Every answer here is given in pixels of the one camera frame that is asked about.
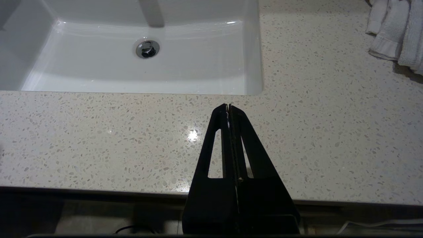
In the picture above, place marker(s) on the chrome sink drain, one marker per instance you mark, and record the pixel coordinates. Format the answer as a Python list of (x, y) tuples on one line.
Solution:
[(147, 49)]

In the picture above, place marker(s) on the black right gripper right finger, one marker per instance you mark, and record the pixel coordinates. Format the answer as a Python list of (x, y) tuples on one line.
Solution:
[(264, 205)]

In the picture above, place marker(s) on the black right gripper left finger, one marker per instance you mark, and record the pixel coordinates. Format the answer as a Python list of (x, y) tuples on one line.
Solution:
[(211, 205)]

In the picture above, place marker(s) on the white crumpled towel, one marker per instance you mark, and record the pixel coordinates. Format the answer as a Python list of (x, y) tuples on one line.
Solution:
[(393, 29)]

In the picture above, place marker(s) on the white rectangular sink basin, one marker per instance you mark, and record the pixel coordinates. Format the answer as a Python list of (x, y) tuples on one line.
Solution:
[(198, 62)]

